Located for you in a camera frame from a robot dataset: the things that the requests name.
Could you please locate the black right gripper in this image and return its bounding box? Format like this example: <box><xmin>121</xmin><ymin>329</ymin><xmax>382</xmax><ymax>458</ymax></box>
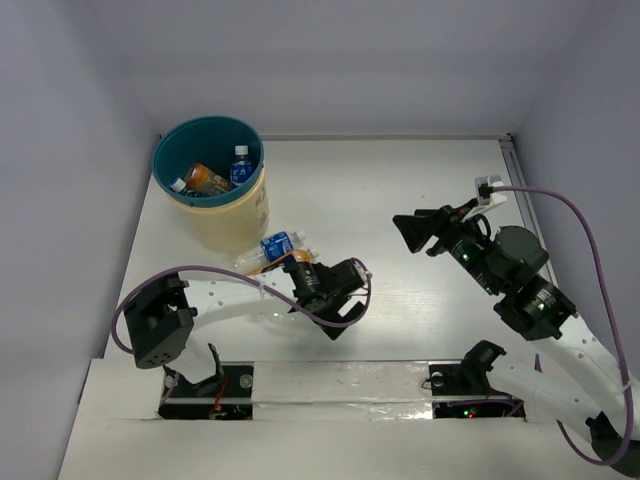
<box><xmin>392</xmin><ymin>196</ymin><xmax>502</xmax><ymax>295</ymax></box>

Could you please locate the blue label clear bottle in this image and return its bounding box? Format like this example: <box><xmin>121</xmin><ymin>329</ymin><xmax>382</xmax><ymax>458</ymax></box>
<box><xmin>230</xmin><ymin>145</ymin><xmax>254</xmax><ymax>188</ymax></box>

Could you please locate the orange label tea bottle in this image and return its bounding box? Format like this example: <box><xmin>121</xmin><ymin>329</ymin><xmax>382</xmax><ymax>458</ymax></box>
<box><xmin>185</xmin><ymin>163</ymin><xmax>232</xmax><ymax>196</ymax></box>

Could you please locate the large clear ribbed bottle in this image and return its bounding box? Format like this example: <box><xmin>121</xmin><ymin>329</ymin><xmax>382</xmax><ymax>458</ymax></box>
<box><xmin>169</xmin><ymin>177</ymin><xmax>201</xmax><ymax>198</ymax></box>

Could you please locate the clear bottle white cap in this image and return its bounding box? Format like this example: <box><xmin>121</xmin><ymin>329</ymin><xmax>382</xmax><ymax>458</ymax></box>
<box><xmin>252</xmin><ymin>313</ymin><xmax>318</xmax><ymax>337</ymax></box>

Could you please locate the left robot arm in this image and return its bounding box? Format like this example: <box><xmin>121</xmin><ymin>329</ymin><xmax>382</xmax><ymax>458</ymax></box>
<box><xmin>111</xmin><ymin>258</ymin><xmax>371</xmax><ymax>395</ymax></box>

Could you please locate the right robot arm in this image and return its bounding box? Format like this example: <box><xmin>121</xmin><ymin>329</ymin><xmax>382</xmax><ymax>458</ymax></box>
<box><xmin>393</xmin><ymin>205</ymin><xmax>639</xmax><ymax>479</ymax></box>

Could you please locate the teal and cream bin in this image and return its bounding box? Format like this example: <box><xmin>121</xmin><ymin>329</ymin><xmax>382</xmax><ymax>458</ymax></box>
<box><xmin>151</xmin><ymin>116</ymin><xmax>269</xmax><ymax>254</ymax></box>

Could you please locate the orange bottle dark label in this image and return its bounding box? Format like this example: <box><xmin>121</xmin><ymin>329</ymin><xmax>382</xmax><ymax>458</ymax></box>
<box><xmin>247</xmin><ymin>249</ymin><xmax>319</xmax><ymax>276</ymax></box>

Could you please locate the small blue label bottle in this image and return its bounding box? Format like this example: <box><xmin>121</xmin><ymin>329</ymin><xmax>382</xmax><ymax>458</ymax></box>
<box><xmin>234</xmin><ymin>231</ymin><xmax>307</xmax><ymax>272</ymax></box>

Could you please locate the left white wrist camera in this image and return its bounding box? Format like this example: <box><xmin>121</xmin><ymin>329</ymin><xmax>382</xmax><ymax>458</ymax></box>
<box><xmin>351</xmin><ymin>257</ymin><xmax>372</xmax><ymax>295</ymax></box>

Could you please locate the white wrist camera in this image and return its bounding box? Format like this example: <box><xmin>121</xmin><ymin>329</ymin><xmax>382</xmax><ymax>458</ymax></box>
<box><xmin>351</xmin><ymin>257</ymin><xmax>372</xmax><ymax>295</ymax></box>
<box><xmin>462</xmin><ymin>175</ymin><xmax>507</xmax><ymax>222</ymax></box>

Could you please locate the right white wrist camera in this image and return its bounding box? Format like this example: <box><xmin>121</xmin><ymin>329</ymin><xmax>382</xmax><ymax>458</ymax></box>
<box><xmin>462</xmin><ymin>175</ymin><xmax>507</xmax><ymax>222</ymax></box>

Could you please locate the silver taped front rail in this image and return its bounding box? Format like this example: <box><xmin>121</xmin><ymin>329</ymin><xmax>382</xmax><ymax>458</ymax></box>
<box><xmin>158</xmin><ymin>361</ymin><xmax>527</xmax><ymax>421</ymax></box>

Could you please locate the aluminium side rail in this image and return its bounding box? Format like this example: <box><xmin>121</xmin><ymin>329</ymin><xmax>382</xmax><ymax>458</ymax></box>
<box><xmin>499</xmin><ymin>133</ymin><xmax>556</xmax><ymax>281</ymax></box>

